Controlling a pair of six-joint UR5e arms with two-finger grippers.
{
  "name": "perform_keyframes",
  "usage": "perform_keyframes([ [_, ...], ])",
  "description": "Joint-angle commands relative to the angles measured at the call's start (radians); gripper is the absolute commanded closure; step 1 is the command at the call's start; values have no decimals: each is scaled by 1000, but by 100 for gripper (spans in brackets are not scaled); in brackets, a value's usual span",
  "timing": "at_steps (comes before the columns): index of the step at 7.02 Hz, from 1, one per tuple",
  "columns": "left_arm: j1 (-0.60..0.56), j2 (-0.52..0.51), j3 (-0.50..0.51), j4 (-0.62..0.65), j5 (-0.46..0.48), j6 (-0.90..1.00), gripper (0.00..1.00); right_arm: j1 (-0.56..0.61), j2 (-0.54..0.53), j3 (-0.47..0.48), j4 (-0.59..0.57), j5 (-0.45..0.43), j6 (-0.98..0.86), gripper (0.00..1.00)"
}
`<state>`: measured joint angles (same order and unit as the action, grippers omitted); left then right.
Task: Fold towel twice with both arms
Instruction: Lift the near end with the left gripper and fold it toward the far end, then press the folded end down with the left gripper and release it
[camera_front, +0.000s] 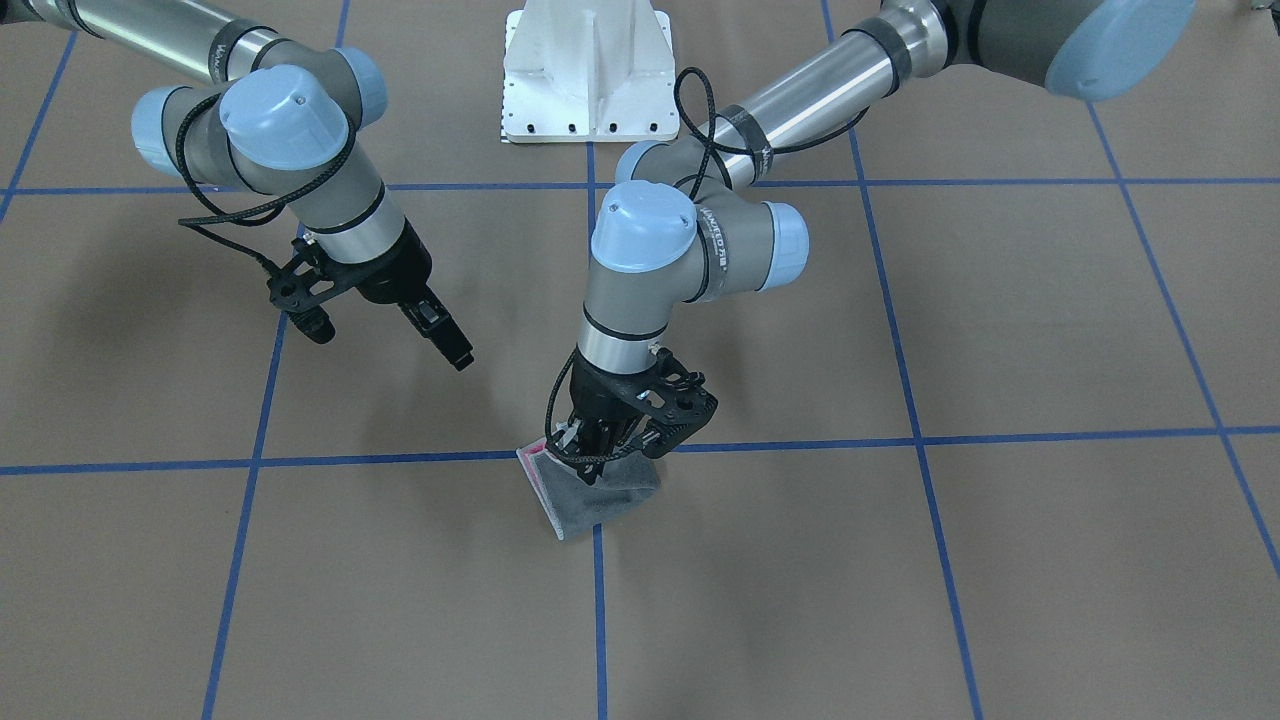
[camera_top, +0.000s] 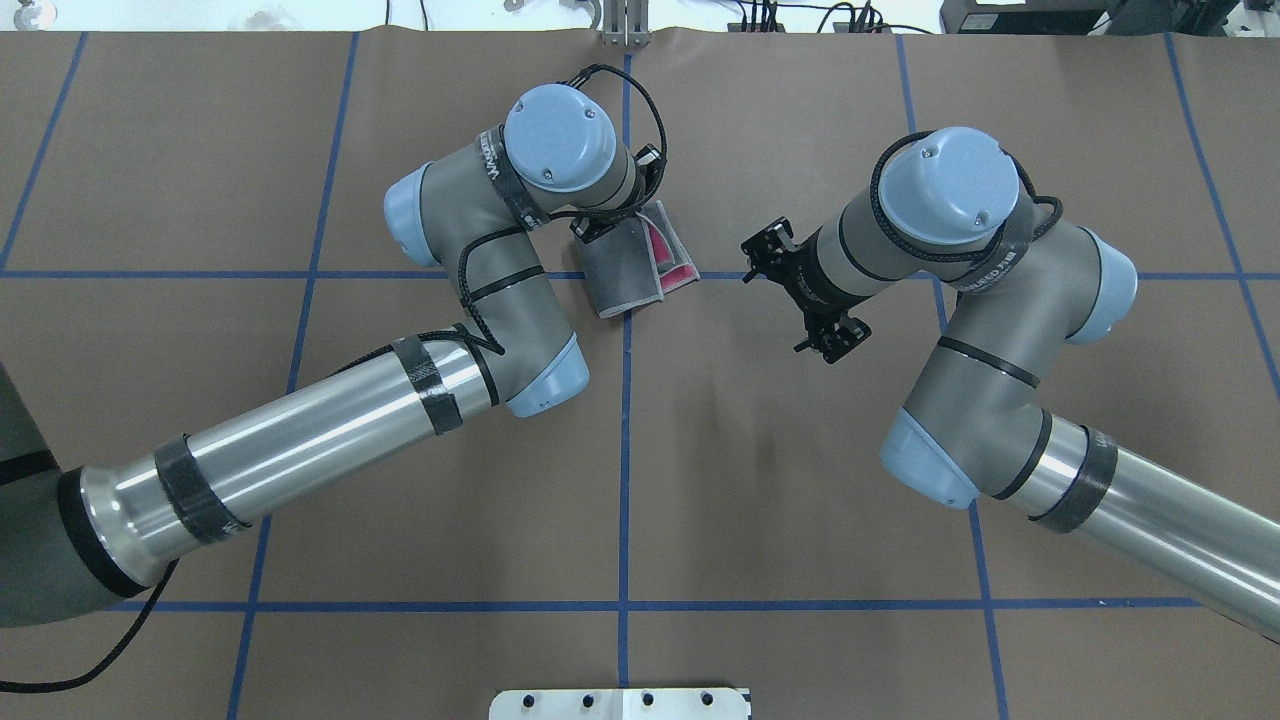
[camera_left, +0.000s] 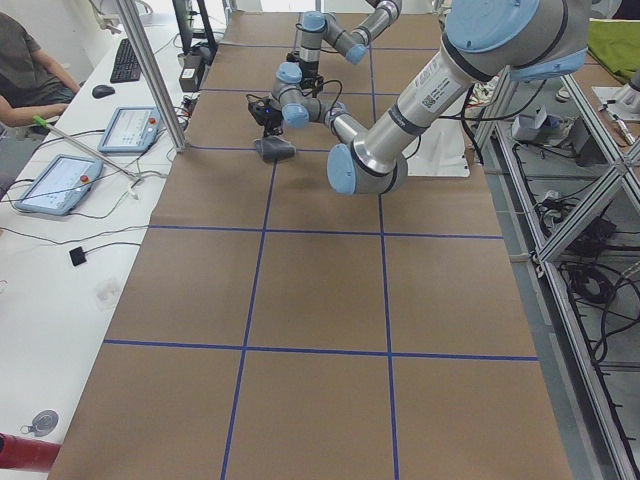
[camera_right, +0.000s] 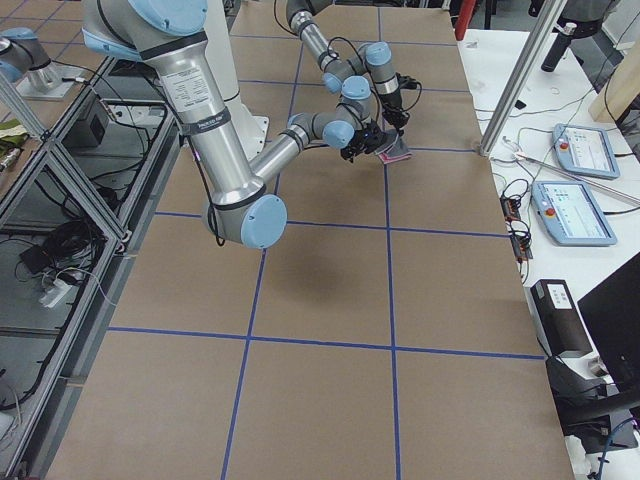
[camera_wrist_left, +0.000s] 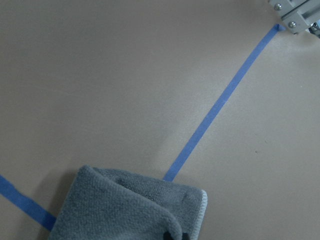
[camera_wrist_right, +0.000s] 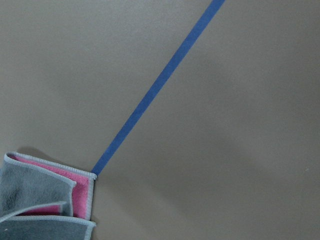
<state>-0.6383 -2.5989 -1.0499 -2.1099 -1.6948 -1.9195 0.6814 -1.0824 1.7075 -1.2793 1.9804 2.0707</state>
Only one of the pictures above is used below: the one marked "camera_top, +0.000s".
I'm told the pink and grey towel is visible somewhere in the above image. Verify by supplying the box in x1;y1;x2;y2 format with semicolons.
573;200;700;318

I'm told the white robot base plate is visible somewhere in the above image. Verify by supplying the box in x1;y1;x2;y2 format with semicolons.
488;687;753;719

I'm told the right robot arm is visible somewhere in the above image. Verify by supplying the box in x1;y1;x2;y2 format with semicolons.
742;126;1279;641

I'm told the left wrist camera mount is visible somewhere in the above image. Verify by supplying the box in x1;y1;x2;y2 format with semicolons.
631;143;667;206

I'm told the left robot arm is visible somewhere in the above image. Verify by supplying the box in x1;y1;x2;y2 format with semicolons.
1;81;668;628

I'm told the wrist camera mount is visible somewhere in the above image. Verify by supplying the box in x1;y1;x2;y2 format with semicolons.
631;143;667;206
740;217;799;284

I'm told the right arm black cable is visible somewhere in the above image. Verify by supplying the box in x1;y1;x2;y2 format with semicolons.
868;129;1065;281

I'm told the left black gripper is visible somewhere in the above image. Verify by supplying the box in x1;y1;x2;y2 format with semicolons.
568;206;639;245

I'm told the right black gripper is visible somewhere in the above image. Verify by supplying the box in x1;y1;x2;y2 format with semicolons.
780;232;870;364

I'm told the aluminium frame post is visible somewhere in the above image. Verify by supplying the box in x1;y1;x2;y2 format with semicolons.
591;0;652;49

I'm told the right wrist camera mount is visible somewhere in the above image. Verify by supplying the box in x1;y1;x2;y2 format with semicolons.
740;217;799;284

